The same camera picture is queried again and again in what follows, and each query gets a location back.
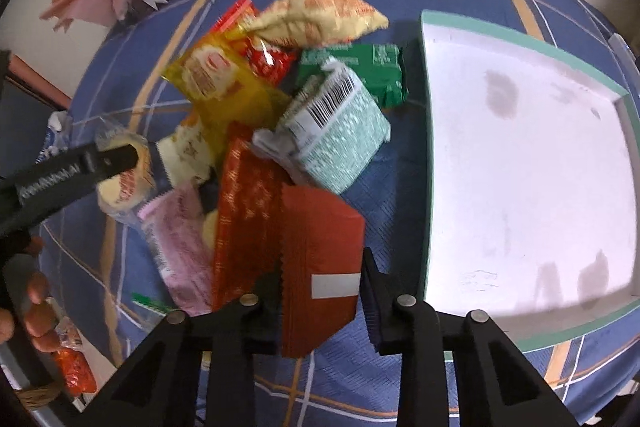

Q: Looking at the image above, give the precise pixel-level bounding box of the dark green snack packet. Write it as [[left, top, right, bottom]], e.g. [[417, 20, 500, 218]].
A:
[[294, 43, 408, 109]]

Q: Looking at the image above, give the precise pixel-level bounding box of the yellow bread snack packet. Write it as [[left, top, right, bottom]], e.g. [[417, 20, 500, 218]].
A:
[[162, 32, 291, 161]]

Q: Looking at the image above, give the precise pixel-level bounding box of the beige orange puffed snack bag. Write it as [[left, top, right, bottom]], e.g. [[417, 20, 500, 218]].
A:
[[236, 0, 390, 49]]

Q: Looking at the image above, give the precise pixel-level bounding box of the pink snack packet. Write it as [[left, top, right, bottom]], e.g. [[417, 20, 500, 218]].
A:
[[138, 181, 212, 317]]

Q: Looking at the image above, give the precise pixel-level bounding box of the green edged clear biscuit packet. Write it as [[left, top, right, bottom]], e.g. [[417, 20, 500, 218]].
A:
[[131, 293, 174, 317]]

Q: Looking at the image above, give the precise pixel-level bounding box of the white tray green rim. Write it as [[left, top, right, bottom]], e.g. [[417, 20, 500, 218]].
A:
[[420, 11, 639, 351]]

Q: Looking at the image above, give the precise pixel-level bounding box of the clear round cake packet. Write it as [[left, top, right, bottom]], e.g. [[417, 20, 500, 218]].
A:
[[96, 117, 156, 228]]

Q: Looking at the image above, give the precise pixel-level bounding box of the white cream tea snack packet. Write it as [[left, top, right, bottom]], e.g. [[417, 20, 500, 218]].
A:
[[156, 110, 214, 187]]

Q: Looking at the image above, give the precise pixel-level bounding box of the red small snack packet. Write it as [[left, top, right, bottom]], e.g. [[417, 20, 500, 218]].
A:
[[209, 0, 299, 87]]

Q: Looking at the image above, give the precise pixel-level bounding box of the blue white wrapper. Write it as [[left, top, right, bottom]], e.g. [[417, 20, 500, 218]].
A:
[[38, 110, 73, 161]]

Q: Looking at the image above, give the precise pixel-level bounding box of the red gold patterned packet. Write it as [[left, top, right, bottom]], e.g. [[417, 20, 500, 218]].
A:
[[212, 122, 291, 311]]

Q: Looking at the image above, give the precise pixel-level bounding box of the mint green barcode packet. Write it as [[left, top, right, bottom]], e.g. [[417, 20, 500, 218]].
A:
[[252, 56, 392, 195]]

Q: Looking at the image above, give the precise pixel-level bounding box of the orange packet on floor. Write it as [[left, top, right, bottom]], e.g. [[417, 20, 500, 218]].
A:
[[53, 317, 98, 397]]

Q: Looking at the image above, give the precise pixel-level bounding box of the person's hand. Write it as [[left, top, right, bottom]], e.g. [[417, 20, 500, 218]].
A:
[[0, 237, 61, 353]]

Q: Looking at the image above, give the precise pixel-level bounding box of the red snack packet white label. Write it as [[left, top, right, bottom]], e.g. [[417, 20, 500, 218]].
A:
[[281, 185, 366, 359]]

